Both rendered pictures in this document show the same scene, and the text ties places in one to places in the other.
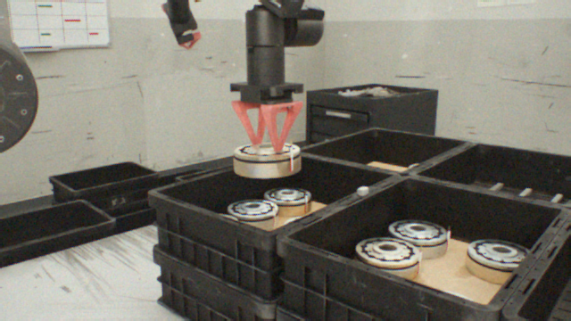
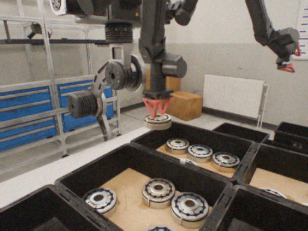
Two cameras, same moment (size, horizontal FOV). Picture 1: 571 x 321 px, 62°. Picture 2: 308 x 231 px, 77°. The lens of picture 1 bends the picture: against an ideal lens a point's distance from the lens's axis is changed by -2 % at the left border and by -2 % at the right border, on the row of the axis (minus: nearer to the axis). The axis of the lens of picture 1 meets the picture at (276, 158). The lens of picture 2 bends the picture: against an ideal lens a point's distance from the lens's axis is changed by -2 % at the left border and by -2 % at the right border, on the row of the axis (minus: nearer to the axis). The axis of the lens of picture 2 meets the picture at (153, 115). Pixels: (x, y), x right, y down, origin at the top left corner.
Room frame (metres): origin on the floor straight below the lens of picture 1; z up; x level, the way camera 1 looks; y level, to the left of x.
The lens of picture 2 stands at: (0.67, -0.68, 1.28)
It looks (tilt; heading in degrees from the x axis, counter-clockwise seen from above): 20 degrees down; 86
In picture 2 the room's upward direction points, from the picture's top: straight up
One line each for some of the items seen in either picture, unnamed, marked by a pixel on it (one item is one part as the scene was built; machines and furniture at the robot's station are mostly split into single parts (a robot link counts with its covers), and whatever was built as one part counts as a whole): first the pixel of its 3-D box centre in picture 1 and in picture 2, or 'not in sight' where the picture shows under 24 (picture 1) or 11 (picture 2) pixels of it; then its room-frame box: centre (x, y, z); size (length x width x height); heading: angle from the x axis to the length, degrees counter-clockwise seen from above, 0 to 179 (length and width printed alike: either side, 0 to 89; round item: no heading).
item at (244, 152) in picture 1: (267, 151); (157, 117); (0.73, 0.01, 1.02); 0.10 x 0.10 x 0.01
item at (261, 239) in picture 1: (281, 188); (192, 144); (0.87, -0.01, 0.92); 0.40 x 0.30 x 0.02; 139
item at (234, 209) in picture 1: (252, 209); (200, 150); (0.92, 0.05, 0.86); 0.10 x 0.10 x 0.01
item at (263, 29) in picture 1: (268, 28); (159, 67); (0.74, 0.01, 1.21); 0.07 x 0.06 x 0.07; 133
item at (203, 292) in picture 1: (281, 266); not in sight; (0.87, -0.01, 0.76); 0.40 x 0.30 x 0.12; 139
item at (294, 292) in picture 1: (432, 260); (142, 201); (0.67, -0.24, 0.87); 0.40 x 0.30 x 0.11; 139
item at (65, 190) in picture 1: (109, 222); (297, 154); (2.06, 0.76, 0.37); 0.40 x 0.30 x 0.45; 133
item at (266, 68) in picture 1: (265, 70); (158, 85); (0.73, 0.02, 1.15); 0.10 x 0.07 x 0.07; 42
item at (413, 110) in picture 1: (369, 169); not in sight; (2.65, -0.53, 0.45); 0.60 x 0.45 x 0.90; 133
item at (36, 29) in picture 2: not in sight; (40, 30); (-0.40, 1.68, 1.44); 0.25 x 0.16 x 0.18; 43
